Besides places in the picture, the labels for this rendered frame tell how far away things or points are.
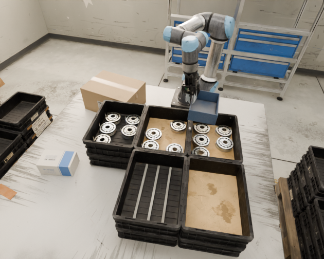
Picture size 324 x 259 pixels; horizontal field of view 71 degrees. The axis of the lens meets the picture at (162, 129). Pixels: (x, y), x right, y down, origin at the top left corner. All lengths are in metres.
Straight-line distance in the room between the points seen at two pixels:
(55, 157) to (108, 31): 3.34
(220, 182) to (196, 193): 0.16
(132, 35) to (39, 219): 3.55
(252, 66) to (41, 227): 2.92
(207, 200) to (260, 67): 2.44
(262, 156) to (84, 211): 1.17
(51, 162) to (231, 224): 1.05
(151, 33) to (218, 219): 3.54
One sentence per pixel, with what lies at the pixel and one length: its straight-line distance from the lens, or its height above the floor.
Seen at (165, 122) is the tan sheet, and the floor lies 0.83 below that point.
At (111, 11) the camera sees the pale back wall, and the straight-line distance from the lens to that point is 4.40.
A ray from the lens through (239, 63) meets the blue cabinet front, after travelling 3.33.
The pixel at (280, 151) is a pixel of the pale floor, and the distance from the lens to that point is 2.85.
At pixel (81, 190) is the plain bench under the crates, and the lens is 1.44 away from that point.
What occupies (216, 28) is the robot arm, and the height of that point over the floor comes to 1.38.
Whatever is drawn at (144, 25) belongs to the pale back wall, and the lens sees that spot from 4.26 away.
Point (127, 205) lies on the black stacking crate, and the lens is 1.20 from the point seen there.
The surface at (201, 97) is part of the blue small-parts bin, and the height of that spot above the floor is 1.09.
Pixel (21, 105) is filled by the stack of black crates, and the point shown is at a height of 0.49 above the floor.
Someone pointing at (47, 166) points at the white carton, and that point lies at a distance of 1.51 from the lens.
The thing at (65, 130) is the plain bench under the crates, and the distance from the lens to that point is 1.81.
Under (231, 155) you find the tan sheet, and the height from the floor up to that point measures 0.83.
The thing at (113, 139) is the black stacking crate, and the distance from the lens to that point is 1.48.
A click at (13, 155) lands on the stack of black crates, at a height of 0.38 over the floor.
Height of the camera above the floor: 1.88
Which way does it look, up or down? 44 degrees down
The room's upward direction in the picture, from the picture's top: 3 degrees clockwise
